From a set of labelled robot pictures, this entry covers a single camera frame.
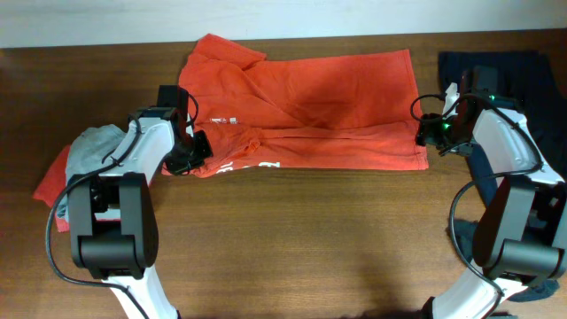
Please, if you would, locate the red printed t-shirt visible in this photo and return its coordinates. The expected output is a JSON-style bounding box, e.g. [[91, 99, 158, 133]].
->
[[178, 35, 428, 178]]

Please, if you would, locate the dark navy garment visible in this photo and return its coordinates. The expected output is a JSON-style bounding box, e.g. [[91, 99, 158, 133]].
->
[[439, 51, 566, 303]]

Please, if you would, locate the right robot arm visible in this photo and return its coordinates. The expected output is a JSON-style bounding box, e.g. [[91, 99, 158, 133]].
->
[[416, 66, 566, 318]]

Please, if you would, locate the grey folded t-shirt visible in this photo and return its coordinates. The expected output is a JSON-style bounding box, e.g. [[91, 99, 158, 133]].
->
[[56, 123, 129, 222]]

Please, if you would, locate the red folded garment under grey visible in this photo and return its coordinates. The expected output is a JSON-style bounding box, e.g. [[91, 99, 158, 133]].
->
[[33, 145, 71, 207]]

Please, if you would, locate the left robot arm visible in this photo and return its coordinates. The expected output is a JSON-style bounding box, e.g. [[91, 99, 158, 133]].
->
[[67, 85, 213, 318]]

